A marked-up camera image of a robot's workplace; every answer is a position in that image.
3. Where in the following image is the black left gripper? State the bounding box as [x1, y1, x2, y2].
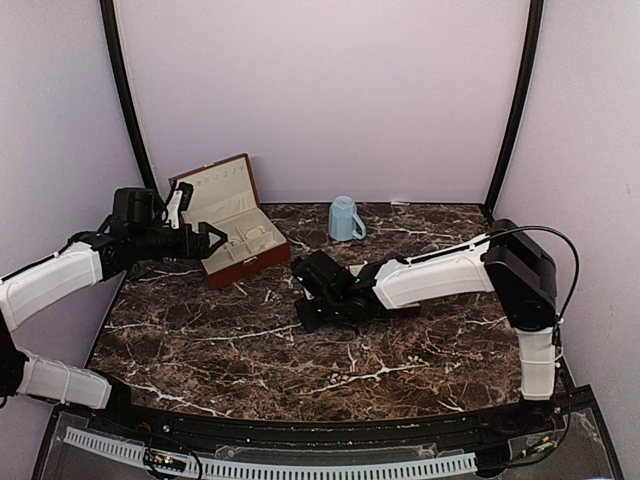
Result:
[131, 222, 227, 261]

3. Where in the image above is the red jewelry display tray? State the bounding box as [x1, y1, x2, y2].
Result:
[360, 262, 423, 321]

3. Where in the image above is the light blue faceted mug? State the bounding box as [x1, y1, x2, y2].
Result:
[328, 196, 366, 242]

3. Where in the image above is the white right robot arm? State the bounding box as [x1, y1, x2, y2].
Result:
[291, 219, 559, 434]

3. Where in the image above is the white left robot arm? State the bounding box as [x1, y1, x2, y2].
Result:
[1, 182, 228, 436]

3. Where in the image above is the open red jewelry box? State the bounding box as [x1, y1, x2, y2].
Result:
[170, 153, 291, 290]

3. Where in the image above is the white perforated cable rail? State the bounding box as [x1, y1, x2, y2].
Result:
[63, 427, 478, 479]

